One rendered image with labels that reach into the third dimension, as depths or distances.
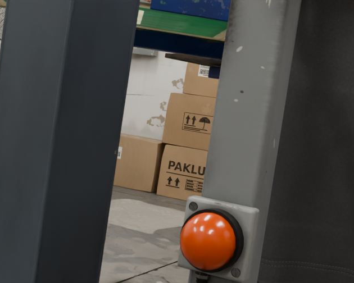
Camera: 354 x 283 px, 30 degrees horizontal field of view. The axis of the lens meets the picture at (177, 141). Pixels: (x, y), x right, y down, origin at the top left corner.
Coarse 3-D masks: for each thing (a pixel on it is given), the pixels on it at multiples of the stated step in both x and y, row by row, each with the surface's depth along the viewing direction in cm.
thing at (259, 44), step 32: (256, 0) 45; (288, 0) 45; (256, 32) 45; (288, 32) 46; (224, 64) 46; (256, 64) 45; (288, 64) 47; (224, 96) 46; (256, 96) 45; (224, 128) 46; (256, 128) 45; (224, 160) 46; (256, 160) 45; (224, 192) 46; (256, 192) 45; (256, 224) 45; (256, 256) 48
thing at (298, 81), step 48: (336, 0) 71; (336, 48) 72; (288, 96) 73; (336, 96) 72; (288, 144) 74; (336, 144) 72; (288, 192) 74; (336, 192) 72; (288, 240) 74; (336, 240) 72
